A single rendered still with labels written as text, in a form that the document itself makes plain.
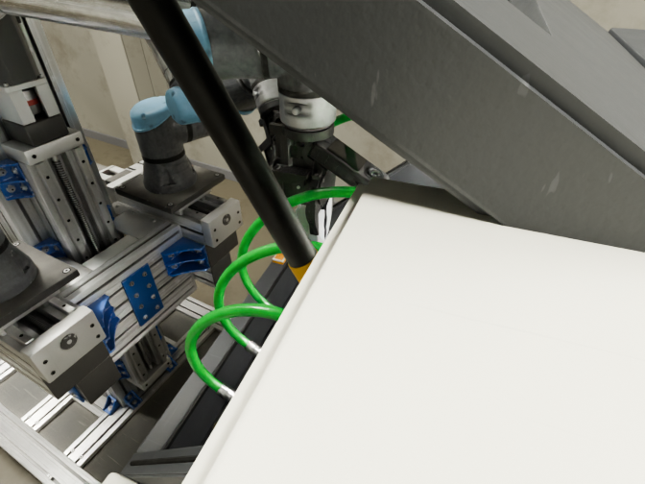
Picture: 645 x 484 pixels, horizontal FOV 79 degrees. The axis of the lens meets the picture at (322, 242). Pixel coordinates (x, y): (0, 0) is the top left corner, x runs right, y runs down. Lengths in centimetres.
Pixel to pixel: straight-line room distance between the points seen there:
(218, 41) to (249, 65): 4
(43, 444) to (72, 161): 105
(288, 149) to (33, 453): 149
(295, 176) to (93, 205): 75
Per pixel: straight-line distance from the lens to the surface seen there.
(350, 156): 56
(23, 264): 105
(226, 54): 50
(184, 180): 120
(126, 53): 326
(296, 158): 57
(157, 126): 114
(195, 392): 82
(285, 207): 21
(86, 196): 119
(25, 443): 185
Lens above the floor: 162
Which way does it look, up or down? 38 degrees down
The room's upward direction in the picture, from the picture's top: straight up
